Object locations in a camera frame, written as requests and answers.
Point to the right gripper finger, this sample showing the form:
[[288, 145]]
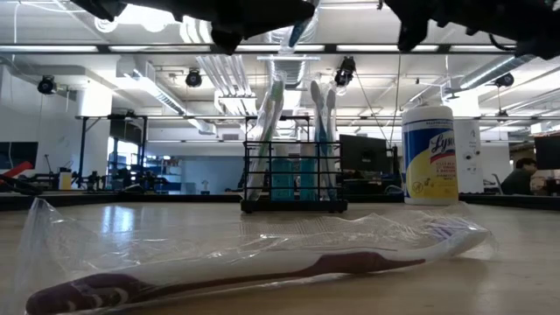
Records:
[[404, 9]]

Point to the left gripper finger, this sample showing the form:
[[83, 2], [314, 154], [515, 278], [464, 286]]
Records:
[[275, 6], [271, 22]]

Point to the small teal mouthwash bottle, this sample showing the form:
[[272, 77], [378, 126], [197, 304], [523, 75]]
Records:
[[307, 179], [282, 179]]

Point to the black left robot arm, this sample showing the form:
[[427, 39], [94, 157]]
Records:
[[144, 5]]

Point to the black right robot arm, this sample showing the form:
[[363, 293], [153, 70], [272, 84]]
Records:
[[540, 26]]

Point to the long ceiling light bar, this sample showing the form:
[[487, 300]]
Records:
[[372, 48]]

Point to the black ceiling spotlight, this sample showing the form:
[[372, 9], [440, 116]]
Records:
[[193, 79], [505, 79], [46, 84]]

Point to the black computer monitor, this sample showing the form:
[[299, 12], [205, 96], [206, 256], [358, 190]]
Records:
[[548, 153], [363, 157]]

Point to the Lysol wipes canister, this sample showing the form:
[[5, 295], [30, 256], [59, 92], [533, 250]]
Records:
[[429, 166]]

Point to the person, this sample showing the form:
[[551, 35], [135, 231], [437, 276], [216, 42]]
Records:
[[518, 180]]

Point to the yellow box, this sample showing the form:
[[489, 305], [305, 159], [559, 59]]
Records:
[[65, 180]]

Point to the red background object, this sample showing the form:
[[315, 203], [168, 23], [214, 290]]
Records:
[[17, 170]]

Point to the silver ceiling air duct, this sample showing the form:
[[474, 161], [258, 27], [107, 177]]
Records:
[[295, 70]]

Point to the black overhead camera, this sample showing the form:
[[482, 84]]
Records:
[[345, 70]]

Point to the black background station frame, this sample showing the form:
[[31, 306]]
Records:
[[82, 149]]

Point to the black aluminium table frame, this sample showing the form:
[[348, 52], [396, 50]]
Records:
[[131, 198]]

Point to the black wall screen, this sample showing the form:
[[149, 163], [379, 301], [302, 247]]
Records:
[[19, 153]]

